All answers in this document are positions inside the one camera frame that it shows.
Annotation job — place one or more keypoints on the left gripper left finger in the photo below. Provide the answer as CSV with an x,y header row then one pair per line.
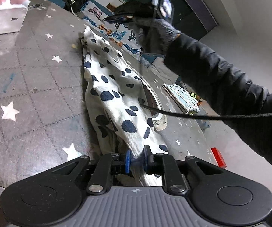
x,y
108,166

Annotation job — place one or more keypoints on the right black sleeve forearm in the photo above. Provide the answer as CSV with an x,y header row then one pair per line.
x,y
228,90

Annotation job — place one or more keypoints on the folded blue striped cloth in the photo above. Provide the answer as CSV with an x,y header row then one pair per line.
x,y
182,98

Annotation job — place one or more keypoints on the grey star tablecloth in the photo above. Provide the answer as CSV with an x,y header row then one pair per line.
x,y
43,115

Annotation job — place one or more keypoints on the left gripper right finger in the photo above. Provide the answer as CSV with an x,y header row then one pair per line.
x,y
165,166

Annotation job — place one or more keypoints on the pen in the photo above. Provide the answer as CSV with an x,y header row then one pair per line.
x,y
35,6

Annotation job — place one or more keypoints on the right gloved hand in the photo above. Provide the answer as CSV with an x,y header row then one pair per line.
x,y
154,35

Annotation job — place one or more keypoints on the blue chair back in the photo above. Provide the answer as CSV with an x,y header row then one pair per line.
x,y
59,3

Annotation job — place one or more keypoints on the round induction cooktop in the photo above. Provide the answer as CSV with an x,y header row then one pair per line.
x,y
159,120

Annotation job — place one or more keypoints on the red box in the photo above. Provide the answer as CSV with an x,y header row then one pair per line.
x,y
219,158

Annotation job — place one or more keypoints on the white polka dot garment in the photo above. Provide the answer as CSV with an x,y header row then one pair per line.
x,y
114,99

